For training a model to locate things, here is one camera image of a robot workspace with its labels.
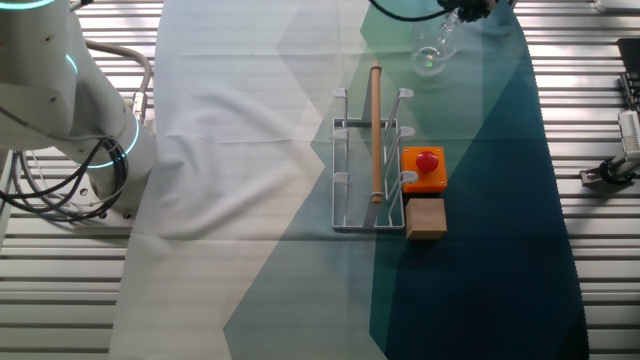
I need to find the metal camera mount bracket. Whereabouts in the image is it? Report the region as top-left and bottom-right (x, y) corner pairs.
(579, 151), (640, 189)

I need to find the black looped cable bundle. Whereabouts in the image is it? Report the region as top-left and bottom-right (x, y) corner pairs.
(0, 134), (130, 222)

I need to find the plain wooden block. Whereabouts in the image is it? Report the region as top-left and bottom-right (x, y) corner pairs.
(404, 197), (449, 242)

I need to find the blue green white tablecloth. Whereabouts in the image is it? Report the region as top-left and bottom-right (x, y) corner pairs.
(108, 0), (591, 360)

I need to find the thick grey robot cable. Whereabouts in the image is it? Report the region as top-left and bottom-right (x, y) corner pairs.
(84, 39), (154, 126)

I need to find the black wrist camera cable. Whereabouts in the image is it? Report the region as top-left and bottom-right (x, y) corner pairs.
(368, 0), (449, 23)

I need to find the clear glass cup with handle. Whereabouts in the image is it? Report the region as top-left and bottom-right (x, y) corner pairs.
(410, 13), (462, 78)

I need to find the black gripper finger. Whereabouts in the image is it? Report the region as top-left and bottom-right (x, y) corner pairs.
(437, 0), (469, 24)
(464, 0), (499, 23)

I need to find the orange box red push button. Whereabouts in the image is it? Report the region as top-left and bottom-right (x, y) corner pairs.
(400, 145), (449, 195)

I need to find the black computer keyboard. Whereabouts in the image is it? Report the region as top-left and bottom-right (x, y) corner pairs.
(616, 37), (640, 112)

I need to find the white cup rack wooden handle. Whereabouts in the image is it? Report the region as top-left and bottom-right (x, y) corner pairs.
(331, 60), (420, 232)

